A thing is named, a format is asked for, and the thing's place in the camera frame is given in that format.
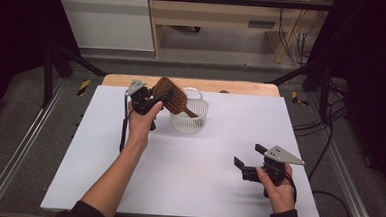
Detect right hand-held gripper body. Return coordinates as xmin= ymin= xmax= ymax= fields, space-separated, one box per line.
xmin=241 ymin=143 xmax=307 ymax=188

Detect person's right hand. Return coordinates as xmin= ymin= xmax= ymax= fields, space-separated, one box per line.
xmin=254 ymin=161 xmax=298 ymax=215

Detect left hand-held gripper cable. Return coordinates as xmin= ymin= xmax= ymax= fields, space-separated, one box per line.
xmin=119 ymin=90 xmax=132 ymax=154

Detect black diagonal frame brace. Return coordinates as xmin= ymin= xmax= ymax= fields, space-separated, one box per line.
xmin=265 ymin=57 xmax=322 ymax=89
xmin=52 ymin=43 xmax=110 ymax=78

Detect aluminium floor rail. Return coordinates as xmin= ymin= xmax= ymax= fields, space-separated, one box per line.
xmin=298 ymin=92 xmax=386 ymax=217
xmin=0 ymin=74 xmax=67 ymax=217

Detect person's left hand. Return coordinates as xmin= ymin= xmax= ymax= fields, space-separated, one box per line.
xmin=125 ymin=99 xmax=164 ymax=151

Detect white cabinet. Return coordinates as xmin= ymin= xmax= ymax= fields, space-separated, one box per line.
xmin=50 ymin=0 xmax=158 ymax=53

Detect light wooden desk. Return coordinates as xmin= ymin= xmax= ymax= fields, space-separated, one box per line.
xmin=143 ymin=0 xmax=335 ymax=69

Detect light wooden table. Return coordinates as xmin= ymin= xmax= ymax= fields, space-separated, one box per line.
xmin=101 ymin=73 xmax=281 ymax=98

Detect black floor cables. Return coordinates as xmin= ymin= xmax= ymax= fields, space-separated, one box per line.
xmin=292 ymin=77 xmax=351 ymax=140

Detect black curtain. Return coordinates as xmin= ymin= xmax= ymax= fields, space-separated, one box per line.
xmin=0 ymin=0 xmax=85 ymax=136
xmin=300 ymin=0 xmax=386 ymax=202

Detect brown wooden paddle hairbrush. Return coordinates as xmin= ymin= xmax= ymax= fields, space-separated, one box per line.
xmin=150 ymin=75 xmax=203 ymax=120

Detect yellow black hazard tape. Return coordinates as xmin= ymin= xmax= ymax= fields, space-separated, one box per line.
xmin=290 ymin=91 xmax=311 ymax=108
xmin=77 ymin=78 xmax=92 ymax=97

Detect black frame post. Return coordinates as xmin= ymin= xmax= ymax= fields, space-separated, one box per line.
xmin=40 ymin=45 xmax=57 ymax=109
xmin=317 ymin=63 xmax=334 ymax=122

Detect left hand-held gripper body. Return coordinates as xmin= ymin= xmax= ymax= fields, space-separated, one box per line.
xmin=124 ymin=78 xmax=156 ymax=116

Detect bundle of hanging cables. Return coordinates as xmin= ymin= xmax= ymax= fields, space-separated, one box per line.
xmin=273 ymin=0 xmax=323 ymax=68

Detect white plastic slatted basket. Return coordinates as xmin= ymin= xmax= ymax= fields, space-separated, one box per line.
xmin=168 ymin=85 xmax=211 ymax=135

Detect right hand-held gripper cable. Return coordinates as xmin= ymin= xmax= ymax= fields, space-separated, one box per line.
xmin=282 ymin=170 xmax=354 ymax=217

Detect hand-held gripper cable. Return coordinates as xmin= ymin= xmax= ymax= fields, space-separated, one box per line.
xmin=119 ymin=90 xmax=132 ymax=154
xmin=282 ymin=170 xmax=354 ymax=217

